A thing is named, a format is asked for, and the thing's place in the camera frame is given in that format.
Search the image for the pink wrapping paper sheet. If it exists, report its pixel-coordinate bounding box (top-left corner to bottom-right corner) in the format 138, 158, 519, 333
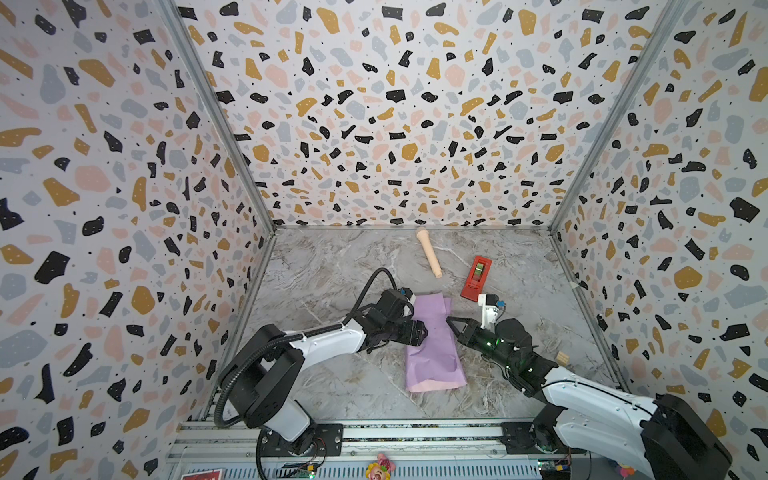
405, 293, 467, 393

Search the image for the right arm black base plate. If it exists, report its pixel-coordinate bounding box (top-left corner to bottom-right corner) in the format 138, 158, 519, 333
499, 421, 587, 456

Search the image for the small tan wooden block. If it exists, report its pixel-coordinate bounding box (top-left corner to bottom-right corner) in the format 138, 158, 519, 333
556, 351, 570, 367

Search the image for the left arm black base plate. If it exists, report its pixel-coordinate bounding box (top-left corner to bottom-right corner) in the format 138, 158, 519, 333
257, 423, 344, 458

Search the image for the rainbow flower toy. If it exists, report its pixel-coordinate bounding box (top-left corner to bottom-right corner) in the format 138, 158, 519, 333
615, 464, 636, 479

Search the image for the beige toy microphone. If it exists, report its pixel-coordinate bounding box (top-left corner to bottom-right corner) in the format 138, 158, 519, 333
416, 227, 443, 279

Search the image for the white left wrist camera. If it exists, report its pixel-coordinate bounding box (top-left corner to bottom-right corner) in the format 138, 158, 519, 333
399, 287, 416, 303

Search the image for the aluminium corner post left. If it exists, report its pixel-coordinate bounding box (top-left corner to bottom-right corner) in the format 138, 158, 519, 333
155, 0, 276, 237

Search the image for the aluminium corner post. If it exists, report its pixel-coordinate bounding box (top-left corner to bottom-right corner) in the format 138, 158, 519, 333
548, 0, 687, 237
155, 0, 276, 237

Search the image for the red tape dispenser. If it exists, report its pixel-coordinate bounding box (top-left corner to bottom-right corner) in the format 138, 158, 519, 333
461, 256, 492, 302

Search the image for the aluminium corner post right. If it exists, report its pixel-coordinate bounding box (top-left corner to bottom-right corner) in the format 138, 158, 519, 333
548, 0, 687, 237

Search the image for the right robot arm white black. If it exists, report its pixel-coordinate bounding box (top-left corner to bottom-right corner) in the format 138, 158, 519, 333
447, 316, 732, 479

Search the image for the pink yellow flower toy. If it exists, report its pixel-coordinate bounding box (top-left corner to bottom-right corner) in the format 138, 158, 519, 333
365, 453, 396, 480

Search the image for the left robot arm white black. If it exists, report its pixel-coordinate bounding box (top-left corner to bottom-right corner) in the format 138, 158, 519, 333
213, 289, 429, 443

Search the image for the black corrugated cable hose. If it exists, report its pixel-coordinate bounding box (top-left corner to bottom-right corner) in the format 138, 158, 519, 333
212, 266, 400, 430

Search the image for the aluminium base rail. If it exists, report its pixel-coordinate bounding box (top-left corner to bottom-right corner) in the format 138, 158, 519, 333
162, 418, 622, 479

